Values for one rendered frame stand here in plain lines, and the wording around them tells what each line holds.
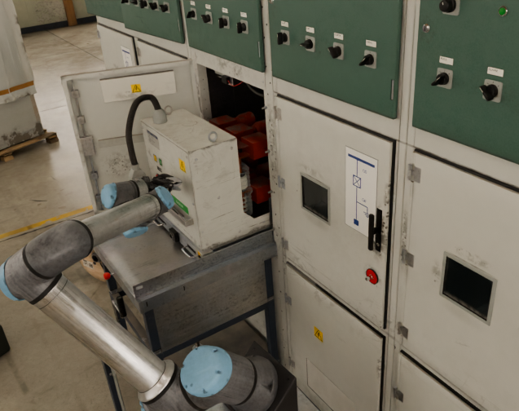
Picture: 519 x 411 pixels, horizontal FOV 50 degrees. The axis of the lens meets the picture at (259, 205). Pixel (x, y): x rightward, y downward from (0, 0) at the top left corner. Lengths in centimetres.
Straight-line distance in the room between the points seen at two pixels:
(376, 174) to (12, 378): 244
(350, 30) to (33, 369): 259
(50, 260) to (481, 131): 115
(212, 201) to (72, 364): 150
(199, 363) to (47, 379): 181
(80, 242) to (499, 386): 125
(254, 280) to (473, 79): 150
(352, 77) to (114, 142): 148
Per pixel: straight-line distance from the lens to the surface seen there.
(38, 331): 378
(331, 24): 182
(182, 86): 284
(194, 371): 173
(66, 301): 165
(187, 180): 231
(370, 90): 173
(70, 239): 157
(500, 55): 142
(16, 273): 162
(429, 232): 173
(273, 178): 239
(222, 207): 239
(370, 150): 180
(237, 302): 263
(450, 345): 188
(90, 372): 337
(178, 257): 256
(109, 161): 296
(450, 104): 153
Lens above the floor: 225
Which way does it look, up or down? 29 degrees down
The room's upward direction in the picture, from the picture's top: 5 degrees counter-clockwise
